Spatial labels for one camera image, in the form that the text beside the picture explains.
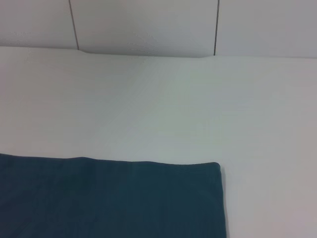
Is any teal blue t-shirt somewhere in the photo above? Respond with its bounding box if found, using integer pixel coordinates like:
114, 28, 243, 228
0, 153, 228, 238

